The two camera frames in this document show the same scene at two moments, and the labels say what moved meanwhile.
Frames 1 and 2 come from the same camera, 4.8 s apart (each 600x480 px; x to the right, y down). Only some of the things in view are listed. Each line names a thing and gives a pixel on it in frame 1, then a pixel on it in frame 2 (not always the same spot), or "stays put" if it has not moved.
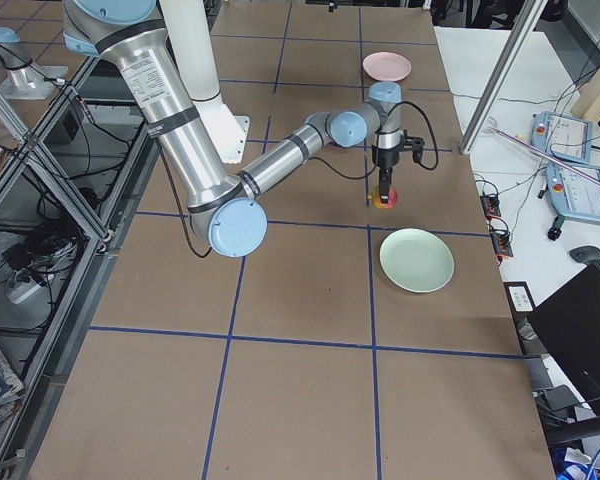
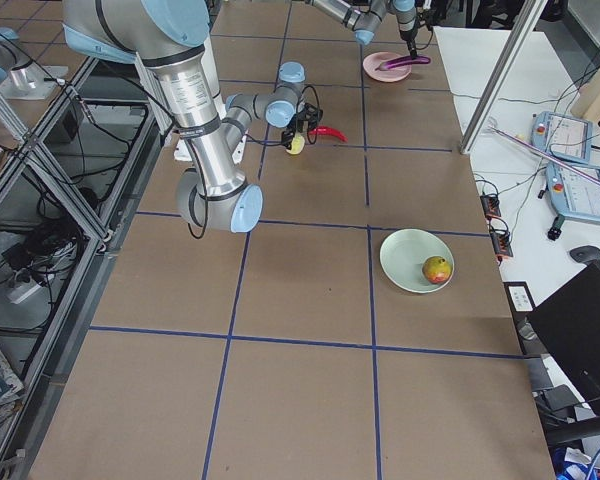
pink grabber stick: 554,157 stays put
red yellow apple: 393,199 to 437,269
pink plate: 386,66 stays put
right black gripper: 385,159 to 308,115
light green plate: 416,260 stays put
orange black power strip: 500,239 stays put
